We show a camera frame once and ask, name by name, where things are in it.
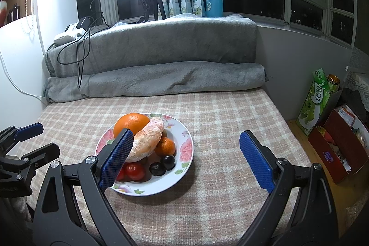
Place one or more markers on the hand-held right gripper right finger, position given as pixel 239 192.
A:
pixel 256 159

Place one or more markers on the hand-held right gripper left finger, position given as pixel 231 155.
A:
pixel 115 159

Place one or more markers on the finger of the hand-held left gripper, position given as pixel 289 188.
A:
pixel 28 129
pixel 43 152

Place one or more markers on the small red tomato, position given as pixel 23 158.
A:
pixel 121 174

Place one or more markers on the large red tomato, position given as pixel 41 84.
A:
pixel 135 171

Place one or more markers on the large orange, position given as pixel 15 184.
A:
pixel 131 123

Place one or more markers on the dark purple grape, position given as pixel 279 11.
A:
pixel 157 169
pixel 168 162

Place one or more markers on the floral white plate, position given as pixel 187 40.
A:
pixel 161 185

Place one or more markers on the small mandarin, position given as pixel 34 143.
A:
pixel 166 146

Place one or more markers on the plaid bed sheet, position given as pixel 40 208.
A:
pixel 216 148

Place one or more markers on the green carton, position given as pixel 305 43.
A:
pixel 312 110

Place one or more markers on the red cardboard box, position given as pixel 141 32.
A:
pixel 340 145

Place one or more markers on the white power strip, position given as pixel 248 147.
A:
pixel 63 39

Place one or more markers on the brown cardboard box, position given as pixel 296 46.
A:
pixel 334 102

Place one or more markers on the drink can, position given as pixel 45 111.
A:
pixel 333 81

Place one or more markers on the black power adapter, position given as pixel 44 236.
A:
pixel 84 22

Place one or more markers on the white lace cloth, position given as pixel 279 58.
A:
pixel 360 78

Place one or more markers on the folded grey blanket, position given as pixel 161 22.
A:
pixel 173 41

